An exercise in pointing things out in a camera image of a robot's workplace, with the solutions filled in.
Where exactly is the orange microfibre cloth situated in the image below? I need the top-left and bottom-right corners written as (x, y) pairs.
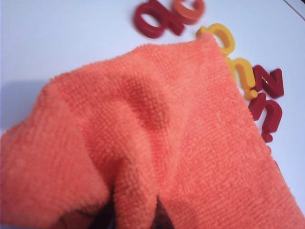
top-left (0, 33), bottom-right (305, 229)

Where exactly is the red letter magnet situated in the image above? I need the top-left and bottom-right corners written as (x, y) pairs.
top-left (133, 0), bottom-right (186, 40)
top-left (252, 64), bottom-right (285, 99)
top-left (247, 92), bottom-right (284, 143)

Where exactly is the orange letter magnet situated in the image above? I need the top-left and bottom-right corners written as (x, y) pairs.
top-left (173, 0), bottom-right (206, 26)

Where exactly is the yellow letter magnet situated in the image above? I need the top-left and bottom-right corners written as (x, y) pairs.
top-left (225, 56), bottom-right (257, 100)
top-left (196, 23), bottom-right (237, 55)

